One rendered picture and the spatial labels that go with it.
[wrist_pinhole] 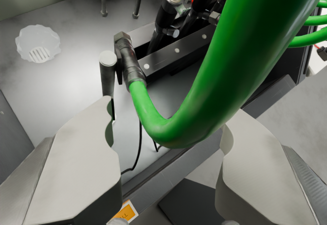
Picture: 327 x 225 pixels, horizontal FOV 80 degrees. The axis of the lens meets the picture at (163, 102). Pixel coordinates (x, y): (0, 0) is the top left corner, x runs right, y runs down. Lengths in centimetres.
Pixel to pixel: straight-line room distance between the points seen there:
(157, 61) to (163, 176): 23
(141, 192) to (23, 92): 36
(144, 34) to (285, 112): 171
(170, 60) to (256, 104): 24
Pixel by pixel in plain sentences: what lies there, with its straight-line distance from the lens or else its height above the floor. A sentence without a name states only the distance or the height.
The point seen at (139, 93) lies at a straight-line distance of 16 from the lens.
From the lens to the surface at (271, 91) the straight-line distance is 57.
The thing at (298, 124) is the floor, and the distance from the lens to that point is 208.
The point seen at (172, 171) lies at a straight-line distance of 41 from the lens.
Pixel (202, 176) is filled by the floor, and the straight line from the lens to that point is 150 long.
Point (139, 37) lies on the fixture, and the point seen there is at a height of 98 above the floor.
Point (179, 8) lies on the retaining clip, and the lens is 31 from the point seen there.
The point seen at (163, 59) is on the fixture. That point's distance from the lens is 42.
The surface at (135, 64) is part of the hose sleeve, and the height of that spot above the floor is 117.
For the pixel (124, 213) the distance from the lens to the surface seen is 39.
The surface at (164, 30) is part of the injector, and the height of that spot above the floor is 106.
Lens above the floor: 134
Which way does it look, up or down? 70 degrees down
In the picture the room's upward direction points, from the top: 49 degrees clockwise
